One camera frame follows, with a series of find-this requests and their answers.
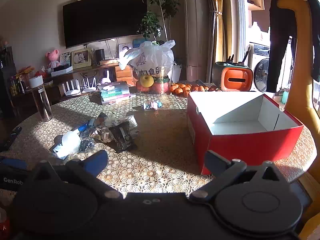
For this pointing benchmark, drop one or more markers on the white baby photo frame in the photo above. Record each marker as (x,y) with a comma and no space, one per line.
(125,49)

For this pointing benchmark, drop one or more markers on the yellow chair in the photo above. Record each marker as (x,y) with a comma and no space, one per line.
(300,55)

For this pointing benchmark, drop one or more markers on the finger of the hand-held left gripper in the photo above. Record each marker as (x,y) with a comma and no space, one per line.
(12,162)

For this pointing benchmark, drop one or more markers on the white washing machine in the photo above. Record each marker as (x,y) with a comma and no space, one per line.
(260,70)

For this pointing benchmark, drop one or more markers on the red cardboard box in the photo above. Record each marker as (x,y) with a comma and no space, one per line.
(237,142)

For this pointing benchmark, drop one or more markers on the white flat box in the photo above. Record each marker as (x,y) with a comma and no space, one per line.
(62,72)

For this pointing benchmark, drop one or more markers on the small green houseplant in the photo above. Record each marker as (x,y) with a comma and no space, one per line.
(150,25)

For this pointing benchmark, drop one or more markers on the stack of clear plastic cases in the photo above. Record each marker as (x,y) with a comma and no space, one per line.
(113,95)

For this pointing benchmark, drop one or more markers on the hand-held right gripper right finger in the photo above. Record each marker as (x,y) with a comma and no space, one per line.
(216,162)

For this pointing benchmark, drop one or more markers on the pink plush bear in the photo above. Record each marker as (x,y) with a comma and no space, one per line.
(53,58)

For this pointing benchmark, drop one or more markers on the black remote control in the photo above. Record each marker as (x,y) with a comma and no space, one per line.
(11,137)

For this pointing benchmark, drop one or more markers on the black speaker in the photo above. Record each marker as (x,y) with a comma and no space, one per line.
(100,55)

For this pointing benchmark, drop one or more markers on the white standing air conditioner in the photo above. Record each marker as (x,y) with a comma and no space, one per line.
(197,30)

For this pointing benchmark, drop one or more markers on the pink white pouch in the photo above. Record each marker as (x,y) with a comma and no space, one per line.
(108,87)

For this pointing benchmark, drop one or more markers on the orange green tissue box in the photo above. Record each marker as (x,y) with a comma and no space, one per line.
(235,78)

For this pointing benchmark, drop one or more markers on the pink blue toy figure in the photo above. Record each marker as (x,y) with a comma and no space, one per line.
(153,105)

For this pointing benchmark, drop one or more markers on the white printed packet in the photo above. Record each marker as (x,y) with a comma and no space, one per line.
(65,143)

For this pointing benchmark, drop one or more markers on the yellow apple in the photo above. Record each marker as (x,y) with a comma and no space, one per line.
(146,80)

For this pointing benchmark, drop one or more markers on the red netted fruit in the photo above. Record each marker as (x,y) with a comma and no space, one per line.
(158,87)

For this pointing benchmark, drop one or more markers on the white detergent bottle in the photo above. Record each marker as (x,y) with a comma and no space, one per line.
(255,33)

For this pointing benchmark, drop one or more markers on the blue picture card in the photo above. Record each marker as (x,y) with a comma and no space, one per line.
(138,43)

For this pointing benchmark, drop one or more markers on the clear cotton swab bag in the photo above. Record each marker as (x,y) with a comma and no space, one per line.
(125,121)

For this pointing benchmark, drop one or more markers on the yellow curtain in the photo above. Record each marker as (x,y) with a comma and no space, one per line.
(220,30)

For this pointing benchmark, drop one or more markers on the white plastic bag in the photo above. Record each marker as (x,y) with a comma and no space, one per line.
(147,57)

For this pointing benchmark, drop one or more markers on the white router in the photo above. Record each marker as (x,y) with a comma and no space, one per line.
(72,88)
(88,87)

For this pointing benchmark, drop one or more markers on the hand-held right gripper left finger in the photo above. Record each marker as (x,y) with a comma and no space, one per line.
(97,160)

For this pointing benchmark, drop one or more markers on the pile of mandarins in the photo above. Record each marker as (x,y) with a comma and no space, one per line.
(185,88)

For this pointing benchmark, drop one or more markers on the clear bottle white lid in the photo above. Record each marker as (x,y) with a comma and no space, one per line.
(41,100)

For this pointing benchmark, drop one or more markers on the cream photo frame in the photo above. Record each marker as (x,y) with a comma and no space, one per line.
(81,58)

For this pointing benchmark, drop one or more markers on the green bottle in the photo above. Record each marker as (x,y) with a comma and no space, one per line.
(285,97)

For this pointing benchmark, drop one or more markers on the wooden drawer cabinet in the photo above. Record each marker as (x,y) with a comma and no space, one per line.
(123,75)

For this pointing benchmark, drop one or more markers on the clear crinkled wrapper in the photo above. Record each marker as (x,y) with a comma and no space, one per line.
(101,134)

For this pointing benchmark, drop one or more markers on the floral lace desktop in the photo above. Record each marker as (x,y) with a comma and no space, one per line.
(162,135)

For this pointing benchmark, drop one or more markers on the black glossy packet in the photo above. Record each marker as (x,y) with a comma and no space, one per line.
(122,136)

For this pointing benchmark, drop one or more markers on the white swan lamp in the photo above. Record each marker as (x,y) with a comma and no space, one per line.
(107,78)

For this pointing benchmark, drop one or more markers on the black flat television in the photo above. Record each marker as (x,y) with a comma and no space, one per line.
(105,17)

